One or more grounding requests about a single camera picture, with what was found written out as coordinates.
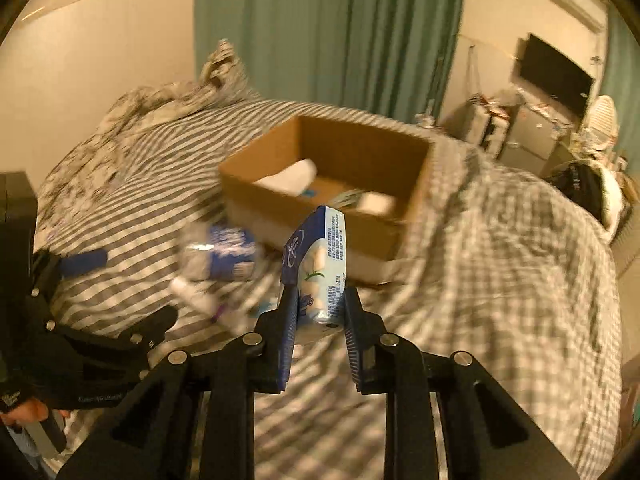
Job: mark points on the black bag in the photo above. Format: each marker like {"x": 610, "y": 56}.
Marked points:
{"x": 575, "y": 182}

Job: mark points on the blue white plastic packet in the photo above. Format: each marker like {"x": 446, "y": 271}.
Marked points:
{"x": 225, "y": 252}

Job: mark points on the white packet in box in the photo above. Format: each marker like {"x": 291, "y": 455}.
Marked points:
{"x": 287, "y": 177}

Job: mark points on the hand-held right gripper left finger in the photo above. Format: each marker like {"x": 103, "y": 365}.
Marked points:
{"x": 288, "y": 332}

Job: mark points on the white tube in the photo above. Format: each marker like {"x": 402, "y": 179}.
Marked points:
{"x": 197, "y": 297}

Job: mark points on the black flat screen television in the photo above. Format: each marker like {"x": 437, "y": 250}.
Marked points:
{"x": 552, "y": 74}

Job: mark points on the grey checked blanket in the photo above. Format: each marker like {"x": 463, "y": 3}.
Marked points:
{"x": 500, "y": 285}

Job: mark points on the green curtain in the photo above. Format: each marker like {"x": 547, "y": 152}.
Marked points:
{"x": 325, "y": 35}
{"x": 620, "y": 60}

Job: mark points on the grey striped bed sheet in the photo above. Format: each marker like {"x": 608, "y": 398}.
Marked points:
{"x": 150, "y": 185}

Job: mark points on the white mesh chair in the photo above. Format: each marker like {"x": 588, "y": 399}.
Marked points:
{"x": 602, "y": 120}

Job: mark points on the person's left hand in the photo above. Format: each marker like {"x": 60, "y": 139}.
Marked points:
{"x": 22, "y": 410}

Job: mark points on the grey mini fridge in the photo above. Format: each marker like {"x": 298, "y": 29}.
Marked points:
{"x": 530, "y": 132}

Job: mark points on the floral patterned quilt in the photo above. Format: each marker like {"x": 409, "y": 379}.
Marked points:
{"x": 165, "y": 105}

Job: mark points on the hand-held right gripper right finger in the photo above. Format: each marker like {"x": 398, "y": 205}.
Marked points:
{"x": 350, "y": 335}

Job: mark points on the blue white milk carton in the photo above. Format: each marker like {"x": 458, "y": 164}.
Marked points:
{"x": 320, "y": 270}

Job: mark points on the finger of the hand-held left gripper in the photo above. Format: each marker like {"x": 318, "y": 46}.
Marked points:
{"x": 140, "y": 327}
{"x": 85, "y": 263}

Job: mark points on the brown cardboard box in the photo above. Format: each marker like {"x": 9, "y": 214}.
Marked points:
{"x": 325, "y": 180}

